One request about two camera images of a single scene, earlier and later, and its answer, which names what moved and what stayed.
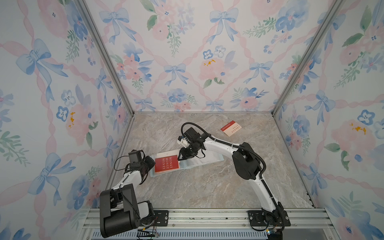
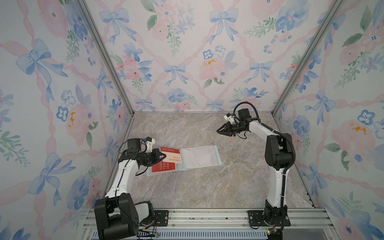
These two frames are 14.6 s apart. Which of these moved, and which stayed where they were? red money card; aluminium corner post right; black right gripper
Moved: black right gripper
Stayed: aluminium corner post right; red money card
